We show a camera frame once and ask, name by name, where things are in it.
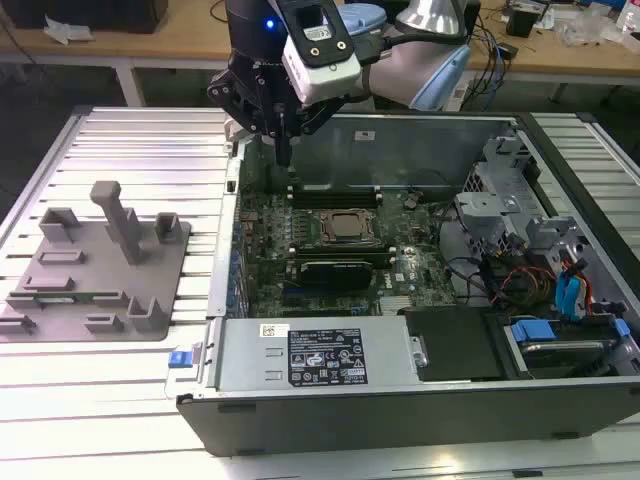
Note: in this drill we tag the clear plastic bags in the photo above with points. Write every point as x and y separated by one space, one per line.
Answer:
590 27

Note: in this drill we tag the black open PC case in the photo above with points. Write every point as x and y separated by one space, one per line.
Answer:
400 425

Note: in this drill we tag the black RAM slot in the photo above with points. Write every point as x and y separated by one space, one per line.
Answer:
335 202

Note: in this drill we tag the black square device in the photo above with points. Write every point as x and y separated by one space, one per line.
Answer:
522 21

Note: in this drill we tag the silver chipset heatsink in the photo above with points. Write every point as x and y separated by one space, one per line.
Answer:
397 305

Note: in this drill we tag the silver CPU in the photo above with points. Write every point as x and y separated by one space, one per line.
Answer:
347 225

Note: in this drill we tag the hard disk in blue carrier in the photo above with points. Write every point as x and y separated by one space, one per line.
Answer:
560 350

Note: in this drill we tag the round coin battery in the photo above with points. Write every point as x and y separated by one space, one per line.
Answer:
410 203

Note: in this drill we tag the green motherboard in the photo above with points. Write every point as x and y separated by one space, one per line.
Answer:
270 235

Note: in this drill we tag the wooden desk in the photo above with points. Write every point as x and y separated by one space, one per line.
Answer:
175 42

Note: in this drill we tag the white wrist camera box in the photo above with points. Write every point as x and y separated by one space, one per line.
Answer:
320 75

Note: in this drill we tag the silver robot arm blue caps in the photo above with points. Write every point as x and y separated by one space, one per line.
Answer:
400 75

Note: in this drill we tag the black graphics card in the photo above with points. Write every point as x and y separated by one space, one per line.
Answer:
335 275

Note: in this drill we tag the crumpled white paper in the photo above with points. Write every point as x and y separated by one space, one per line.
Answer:
67 31

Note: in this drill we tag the large black box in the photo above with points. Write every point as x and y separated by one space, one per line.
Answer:
90 15

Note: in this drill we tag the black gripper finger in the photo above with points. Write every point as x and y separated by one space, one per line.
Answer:
235 95
317 115

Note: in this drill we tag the blue case latch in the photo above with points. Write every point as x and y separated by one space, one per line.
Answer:
180 360

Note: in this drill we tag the grey parts rack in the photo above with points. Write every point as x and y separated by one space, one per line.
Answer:
100 280

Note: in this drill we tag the silver power supply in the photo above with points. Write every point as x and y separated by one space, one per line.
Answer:
250 360

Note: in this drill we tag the black plastic shroud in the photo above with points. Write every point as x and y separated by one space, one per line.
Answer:
450 345

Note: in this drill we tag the small black box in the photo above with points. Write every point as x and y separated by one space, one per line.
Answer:
508 51

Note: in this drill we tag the grey metal drive cage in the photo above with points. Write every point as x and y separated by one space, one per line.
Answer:
487 205

